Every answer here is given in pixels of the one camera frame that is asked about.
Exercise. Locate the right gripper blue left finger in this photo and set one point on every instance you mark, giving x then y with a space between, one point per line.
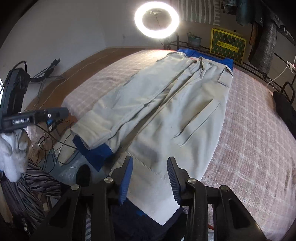
125 173

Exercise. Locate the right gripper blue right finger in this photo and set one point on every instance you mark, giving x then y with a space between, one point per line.
178 178

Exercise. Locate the white blue work jacket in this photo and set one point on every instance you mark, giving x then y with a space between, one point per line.
174 108

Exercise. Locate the left hand white glove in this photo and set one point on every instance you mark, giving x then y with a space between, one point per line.
14 154

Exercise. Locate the plaid bed blanket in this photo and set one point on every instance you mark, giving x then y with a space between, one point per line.
255 155

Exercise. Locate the black folded garment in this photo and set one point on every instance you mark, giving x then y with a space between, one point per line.
285 111

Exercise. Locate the yellow green cardboard box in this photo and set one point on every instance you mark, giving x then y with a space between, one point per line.
228 45

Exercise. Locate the grey plaid hanging coat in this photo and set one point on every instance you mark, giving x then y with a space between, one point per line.
263 42

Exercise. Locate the dark teal hanging jacket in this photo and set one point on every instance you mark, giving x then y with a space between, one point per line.
243 11

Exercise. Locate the ring light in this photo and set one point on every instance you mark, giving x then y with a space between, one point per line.
156 19

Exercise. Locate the striped white green wall hanging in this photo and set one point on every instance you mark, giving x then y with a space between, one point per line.
198 11

